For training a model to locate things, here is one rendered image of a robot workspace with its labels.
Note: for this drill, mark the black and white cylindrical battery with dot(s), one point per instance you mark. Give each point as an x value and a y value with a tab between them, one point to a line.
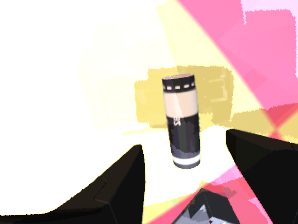
180	98

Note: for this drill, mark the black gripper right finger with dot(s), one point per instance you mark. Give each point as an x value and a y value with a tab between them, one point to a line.
270	167

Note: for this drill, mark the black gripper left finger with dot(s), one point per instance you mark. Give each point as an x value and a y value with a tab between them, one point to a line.
114	197

